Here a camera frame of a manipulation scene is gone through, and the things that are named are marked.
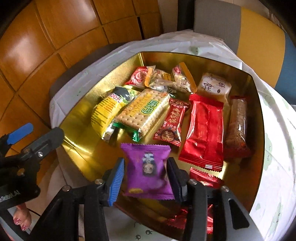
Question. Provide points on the clear nut mix packet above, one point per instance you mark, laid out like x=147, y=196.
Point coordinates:
x=161, y=82
x=185, y=78

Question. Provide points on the grey yellow blue sofa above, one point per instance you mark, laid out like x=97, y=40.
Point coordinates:
x=259, y=46

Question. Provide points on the cracker packet green ends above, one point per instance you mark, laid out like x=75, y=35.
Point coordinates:
x=143, y=111

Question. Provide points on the long plain red snack packet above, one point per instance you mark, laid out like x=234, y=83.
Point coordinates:
x=203, y=134

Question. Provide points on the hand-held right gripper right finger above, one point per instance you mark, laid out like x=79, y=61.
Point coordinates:
x=175, y=183

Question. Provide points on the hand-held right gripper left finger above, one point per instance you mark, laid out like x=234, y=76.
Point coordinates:
x=115, y=183

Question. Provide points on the gold tin box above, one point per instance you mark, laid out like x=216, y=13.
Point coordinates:
x=81, y=139

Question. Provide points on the red white round-print packet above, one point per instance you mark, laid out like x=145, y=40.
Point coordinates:
x=137, y=76

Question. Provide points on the purple snack packet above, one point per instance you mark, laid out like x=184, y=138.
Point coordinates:
x=148, y=169

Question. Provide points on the beige pastry packet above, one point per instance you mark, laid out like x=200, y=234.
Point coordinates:
x=215, y=87

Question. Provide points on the red patterned snack packet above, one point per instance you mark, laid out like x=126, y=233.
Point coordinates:
x=172, y=122

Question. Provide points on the yellow snack packet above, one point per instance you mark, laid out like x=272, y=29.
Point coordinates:
x=108, y=113

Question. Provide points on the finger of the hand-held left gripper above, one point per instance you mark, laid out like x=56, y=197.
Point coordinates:
x=46, y=139
x=20, y=133

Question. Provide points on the brown sesame bar packet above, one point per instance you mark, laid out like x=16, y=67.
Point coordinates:
x=239, y=127

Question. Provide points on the person's foot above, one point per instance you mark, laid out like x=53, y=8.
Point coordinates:
x=22, y=217

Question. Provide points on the white printed tablecloth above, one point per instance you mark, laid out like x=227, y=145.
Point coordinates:
x=277, y=162

